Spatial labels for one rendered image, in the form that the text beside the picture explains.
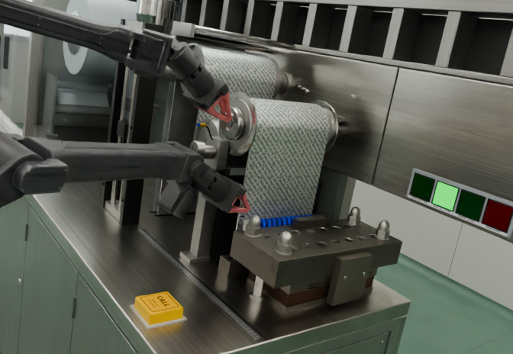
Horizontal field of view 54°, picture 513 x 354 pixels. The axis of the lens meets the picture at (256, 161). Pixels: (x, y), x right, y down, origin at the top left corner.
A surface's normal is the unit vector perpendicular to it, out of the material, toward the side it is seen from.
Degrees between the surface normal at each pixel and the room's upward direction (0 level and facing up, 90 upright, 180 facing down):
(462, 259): 90
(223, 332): 0
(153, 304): 0
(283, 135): 90
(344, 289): 90
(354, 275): 90
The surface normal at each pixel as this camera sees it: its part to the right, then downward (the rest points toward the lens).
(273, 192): 0.59, 0.28
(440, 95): -0.79, 0.00
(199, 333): 0.17, -0.96
